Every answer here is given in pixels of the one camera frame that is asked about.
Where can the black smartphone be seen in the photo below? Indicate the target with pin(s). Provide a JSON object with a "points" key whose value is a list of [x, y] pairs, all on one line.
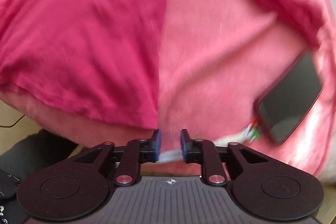
{"points": [[286, 102]]}

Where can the crimson red t-shirt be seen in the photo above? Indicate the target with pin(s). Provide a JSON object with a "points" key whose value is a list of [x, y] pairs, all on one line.
{"points": [[97, 58]]}

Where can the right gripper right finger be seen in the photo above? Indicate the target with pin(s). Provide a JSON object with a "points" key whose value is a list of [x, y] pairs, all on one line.
{"points": [[218, 164]]}

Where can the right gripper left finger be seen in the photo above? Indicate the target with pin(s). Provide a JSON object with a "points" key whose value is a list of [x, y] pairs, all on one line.
{"points": [[122, 165]]}

